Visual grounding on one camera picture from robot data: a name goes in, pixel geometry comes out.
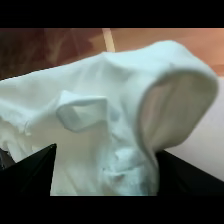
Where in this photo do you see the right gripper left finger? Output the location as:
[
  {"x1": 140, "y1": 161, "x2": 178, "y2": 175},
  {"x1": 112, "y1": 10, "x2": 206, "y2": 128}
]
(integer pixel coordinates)
[{"x1": 0, "y1": 143, "x2": 58, "y2": 197}]

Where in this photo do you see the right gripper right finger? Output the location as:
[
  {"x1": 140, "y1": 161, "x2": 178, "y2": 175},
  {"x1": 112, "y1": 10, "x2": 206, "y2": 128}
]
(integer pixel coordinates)
[{"x1": 155, "y1": 149, "x2": 224, "y2": 197}]

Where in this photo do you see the white shirt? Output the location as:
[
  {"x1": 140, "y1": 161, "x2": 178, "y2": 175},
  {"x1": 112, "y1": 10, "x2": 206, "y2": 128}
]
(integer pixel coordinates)
[{"x1": 0, "y1": 40, "x2": 220, "y2": 197}]

